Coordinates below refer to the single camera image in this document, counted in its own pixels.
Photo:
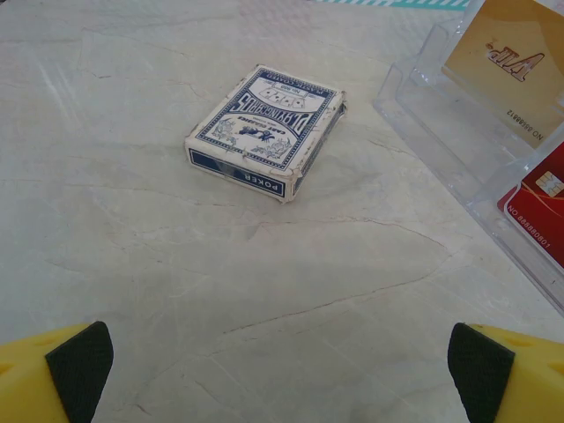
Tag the clear acrylic card stand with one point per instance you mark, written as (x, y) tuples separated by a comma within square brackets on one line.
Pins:
[(440, 132)]

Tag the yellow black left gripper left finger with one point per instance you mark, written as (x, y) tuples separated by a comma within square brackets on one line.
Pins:
[(26, 379)]

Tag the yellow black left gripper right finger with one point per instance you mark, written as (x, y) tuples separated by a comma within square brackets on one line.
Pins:
[(529, 379)]

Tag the gold VIP card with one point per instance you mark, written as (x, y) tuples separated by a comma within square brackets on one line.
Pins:
[(506, 75)]

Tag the red card with chip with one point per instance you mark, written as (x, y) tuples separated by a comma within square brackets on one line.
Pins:
[(537, 207)]

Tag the blue white playing card box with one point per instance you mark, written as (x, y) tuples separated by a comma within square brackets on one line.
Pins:
[(264, 128)]

